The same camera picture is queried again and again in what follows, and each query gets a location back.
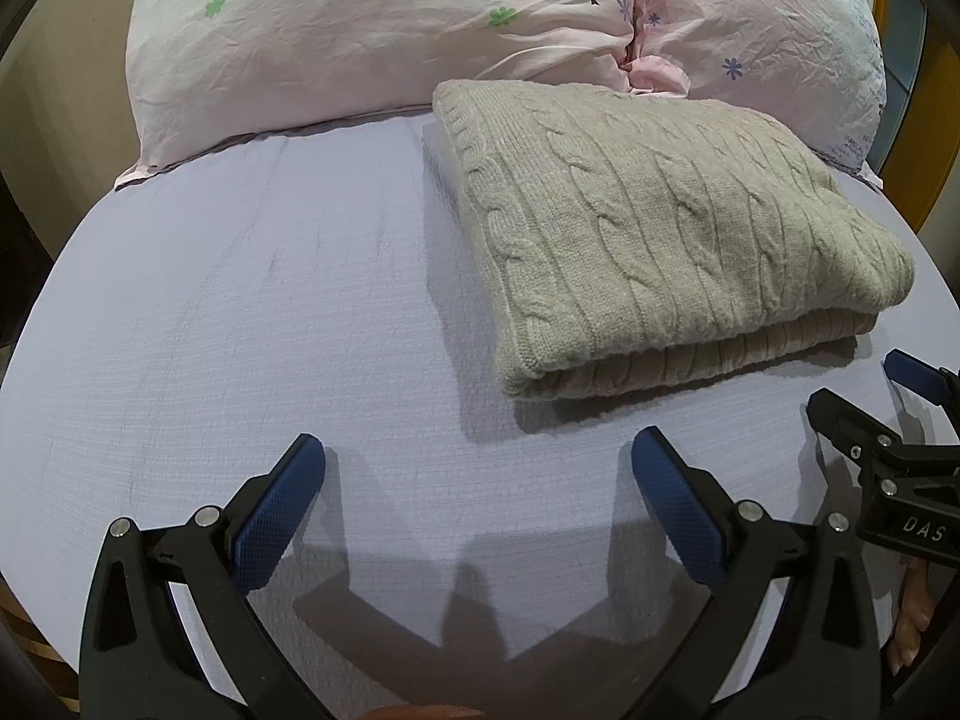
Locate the wooden bed frame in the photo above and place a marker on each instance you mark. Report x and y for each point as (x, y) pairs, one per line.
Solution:
(30, 637)

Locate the person's right hand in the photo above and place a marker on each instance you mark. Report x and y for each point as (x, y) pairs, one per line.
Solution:
(913, 607)

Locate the pink floral pillow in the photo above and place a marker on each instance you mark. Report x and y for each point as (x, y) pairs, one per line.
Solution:
(765, 37)
(375, 37)

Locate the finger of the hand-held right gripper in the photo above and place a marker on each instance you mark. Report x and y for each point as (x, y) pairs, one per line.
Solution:
(851, 420)
(913, 377)

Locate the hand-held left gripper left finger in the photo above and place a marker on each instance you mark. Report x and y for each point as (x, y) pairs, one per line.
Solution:
(274, 517)

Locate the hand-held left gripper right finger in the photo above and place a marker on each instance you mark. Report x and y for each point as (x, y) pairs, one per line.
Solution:
(679, 510)

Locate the lavender bed sheet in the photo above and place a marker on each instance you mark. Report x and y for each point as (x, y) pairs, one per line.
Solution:
(247, 330)

